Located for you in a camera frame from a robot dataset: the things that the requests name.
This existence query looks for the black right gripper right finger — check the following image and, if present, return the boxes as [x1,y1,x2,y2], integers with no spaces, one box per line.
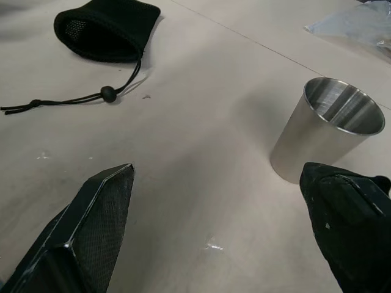
[299,162,391,293]

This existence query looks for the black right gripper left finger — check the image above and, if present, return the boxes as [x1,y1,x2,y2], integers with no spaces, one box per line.
[0,162,136,293]

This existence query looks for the clear plastic bag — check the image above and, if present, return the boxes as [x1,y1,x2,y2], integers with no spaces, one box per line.
[303,10,391,62]

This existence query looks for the stainless steel cup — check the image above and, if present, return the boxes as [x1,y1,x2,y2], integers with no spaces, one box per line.
[269,77,386,185]

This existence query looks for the black drawstring pouch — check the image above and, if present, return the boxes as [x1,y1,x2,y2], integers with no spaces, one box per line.
[0,0,161,116]

